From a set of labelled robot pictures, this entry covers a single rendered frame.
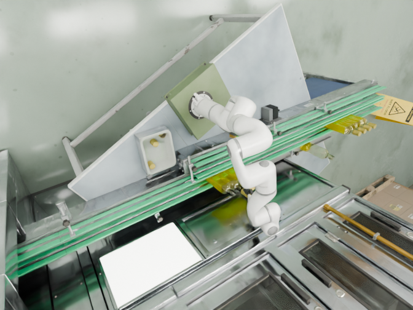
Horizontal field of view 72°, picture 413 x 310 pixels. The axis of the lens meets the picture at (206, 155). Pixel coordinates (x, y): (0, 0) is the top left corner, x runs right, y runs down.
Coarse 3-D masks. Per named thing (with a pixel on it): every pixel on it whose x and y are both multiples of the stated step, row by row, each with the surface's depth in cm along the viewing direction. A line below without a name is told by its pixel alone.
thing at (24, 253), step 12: (360, 108) 219; (336, 120) 207; (252, 156) 175; (228, 168) 167; (180, 180) 161; (156, 192) 154; (168, 192) 153; (132, 204) 148; (144, 204) 146; (96, 216) 142; (108, 216) 142; (120, 216) 141; (72, 228) 136; (84, 228) 135; (48, 240) 131; (60, 240) 131; (24, 252) 126; (36, 252) 125
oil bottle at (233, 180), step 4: (224, 172) 166; (228, 172) 166; (224, 176) 163; (228, 176) 162; (232, 176) 162; (228, 180) 159; (232, 180) 158; (236, 180) 158; (232, 184) 157; (236, 184) 157; (232, 188) 158
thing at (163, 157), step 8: (152, 136) 148; (168, 136) 154; (144, 144) 155; (160, 144) 160; (168, 144) 158; (144, 152) 149; (152, 152) 159; (160, 152) 162; (168, 152) 163; (144, 160) 151; (152, 160) 161; (160, 160) 164; (168, 160) 165; (160, 168) 159
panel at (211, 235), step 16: (208, 208) 164; (224, 208) 162; (240, 208) 161; (176, 224) 154; (192, 224) 154; (208, 224) 153; (224, 224) 151; (240, 224) 150; (192, 240) 143; (208, 240) 142; (224, 240) 141; (240, 240) 140; (208, 256) 133; (160, 288) 123; (112, 304) 117; (128, 304) 117
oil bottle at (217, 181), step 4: (212, 176) 164; (216, 176) 164; (220, 176) 163; (208, 180) 167; (212, 180) 163; (216, 180) 160; (220, 180) 159; (224, 180) 159; (212, 184) 164; (216, 184) 159; (220, 184) 156; (224, 184) 156; (228, 184) 156; (216, 188) 161; (220, 188) 157; (224, 188) 154; (224, 192) 155
